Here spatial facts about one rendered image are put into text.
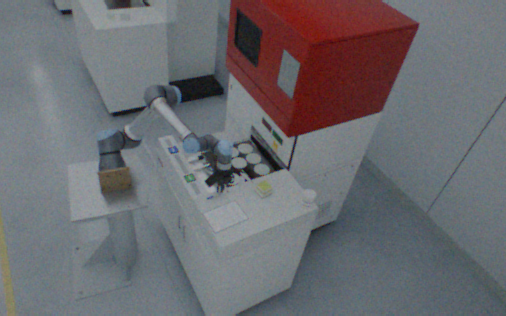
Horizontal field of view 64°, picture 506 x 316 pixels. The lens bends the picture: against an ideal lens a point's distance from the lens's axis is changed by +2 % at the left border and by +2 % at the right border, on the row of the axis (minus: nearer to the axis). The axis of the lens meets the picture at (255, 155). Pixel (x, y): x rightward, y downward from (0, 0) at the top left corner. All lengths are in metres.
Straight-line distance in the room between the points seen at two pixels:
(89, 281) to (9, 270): 0.54
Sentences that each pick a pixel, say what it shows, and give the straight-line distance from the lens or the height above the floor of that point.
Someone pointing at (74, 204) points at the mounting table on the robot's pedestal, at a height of 0.82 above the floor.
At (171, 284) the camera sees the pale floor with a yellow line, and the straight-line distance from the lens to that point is 3.04.
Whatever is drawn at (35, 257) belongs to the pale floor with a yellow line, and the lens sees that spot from 3.34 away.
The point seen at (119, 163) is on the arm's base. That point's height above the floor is 1.00.
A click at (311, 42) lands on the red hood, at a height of 1.82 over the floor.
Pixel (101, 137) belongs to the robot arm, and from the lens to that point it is 2.40.
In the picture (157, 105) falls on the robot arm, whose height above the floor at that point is 1.41.
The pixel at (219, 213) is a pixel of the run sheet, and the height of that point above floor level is 0.97.
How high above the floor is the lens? 2.66
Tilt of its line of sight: 42 degrees down
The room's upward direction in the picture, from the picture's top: 10 degrees clockwise
